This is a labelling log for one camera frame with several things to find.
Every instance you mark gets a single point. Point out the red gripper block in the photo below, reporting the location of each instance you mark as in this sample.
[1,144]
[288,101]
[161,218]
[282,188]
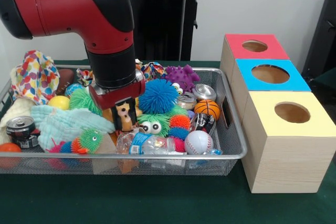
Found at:
[118,96]

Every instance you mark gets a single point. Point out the brown monkey plush toy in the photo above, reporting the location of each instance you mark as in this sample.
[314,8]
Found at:
[125,116]

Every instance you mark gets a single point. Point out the blue fuzzy ball toy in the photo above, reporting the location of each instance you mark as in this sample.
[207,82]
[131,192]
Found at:
[157,96]

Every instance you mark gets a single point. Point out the crushed clear plastic bottle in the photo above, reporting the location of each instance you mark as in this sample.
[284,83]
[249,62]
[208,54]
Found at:
[149,144]

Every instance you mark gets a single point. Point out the crushed red soda can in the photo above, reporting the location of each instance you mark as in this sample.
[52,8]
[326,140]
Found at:
[203,123]

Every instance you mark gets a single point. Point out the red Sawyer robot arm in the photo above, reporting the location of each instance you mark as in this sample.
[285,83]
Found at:
[78,3]

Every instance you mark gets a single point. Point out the shallow clear mesh bin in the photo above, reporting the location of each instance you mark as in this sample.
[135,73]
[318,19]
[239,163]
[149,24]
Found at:
[78,165]

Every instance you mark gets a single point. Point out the wooden box with three holes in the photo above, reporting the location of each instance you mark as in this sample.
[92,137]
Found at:
[288,155]

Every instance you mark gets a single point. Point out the mint green cloth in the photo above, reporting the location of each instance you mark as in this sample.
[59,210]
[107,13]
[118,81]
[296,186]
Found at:
[71,124]

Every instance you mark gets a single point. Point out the white dimpled ball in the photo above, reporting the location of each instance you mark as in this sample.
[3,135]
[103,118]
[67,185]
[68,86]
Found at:
[198,142]

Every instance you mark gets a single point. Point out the small toy basketball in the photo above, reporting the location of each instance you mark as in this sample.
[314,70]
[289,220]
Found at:
[207,108]

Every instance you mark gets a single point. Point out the crushed silver can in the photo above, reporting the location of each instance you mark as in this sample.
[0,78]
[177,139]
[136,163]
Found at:
[204,91]

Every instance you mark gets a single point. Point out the dark green tablecloth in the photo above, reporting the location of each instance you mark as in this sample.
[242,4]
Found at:
[326,83]
[131,200]

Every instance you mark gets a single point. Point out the colourful dotted cloth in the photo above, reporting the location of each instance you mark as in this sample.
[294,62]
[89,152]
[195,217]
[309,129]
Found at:
[35,77]

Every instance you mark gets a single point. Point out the black soda can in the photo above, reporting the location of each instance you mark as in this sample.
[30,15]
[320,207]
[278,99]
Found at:
[21,130]

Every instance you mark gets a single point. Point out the black monitor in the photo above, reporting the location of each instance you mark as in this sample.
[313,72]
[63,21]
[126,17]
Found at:
[323,37]

